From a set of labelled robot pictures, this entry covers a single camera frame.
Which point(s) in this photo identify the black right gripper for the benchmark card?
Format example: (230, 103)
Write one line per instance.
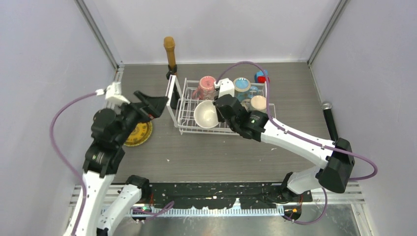
(220, 118)

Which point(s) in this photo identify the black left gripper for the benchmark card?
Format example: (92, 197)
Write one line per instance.
(154, 105)

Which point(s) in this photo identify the white floral bowl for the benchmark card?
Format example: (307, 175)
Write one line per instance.
(205, 115)

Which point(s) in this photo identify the pink ceramic mug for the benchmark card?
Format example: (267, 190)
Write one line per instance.
(205, 89)

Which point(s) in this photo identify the small yellow patterned plate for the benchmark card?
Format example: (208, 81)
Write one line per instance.
(139, 135)

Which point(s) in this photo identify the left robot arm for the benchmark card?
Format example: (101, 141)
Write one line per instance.
(110, 130)

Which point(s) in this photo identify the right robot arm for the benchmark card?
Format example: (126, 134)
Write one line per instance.
(332, 165)

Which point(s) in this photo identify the blue ceramic mug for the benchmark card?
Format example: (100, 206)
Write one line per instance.
(244, 89)

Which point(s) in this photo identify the cream green ceramic mug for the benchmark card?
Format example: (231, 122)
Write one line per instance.
(256, 103)

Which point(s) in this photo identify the red blue toy brick stack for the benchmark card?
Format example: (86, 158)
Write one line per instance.
(261, 77)

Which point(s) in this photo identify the black microphone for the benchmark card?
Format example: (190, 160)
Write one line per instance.
(329, 119)

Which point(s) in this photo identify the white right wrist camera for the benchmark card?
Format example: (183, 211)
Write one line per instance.
(224, 87)

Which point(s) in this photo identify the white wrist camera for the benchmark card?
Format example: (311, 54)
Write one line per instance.
(224, 87)
(113, 94)

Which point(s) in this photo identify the white wire dish rack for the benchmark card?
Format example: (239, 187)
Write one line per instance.
(190, 103)

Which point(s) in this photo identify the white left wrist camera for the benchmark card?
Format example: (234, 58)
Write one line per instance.
(113, 94)

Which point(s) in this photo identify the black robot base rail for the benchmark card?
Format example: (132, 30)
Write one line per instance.
(217, 196)

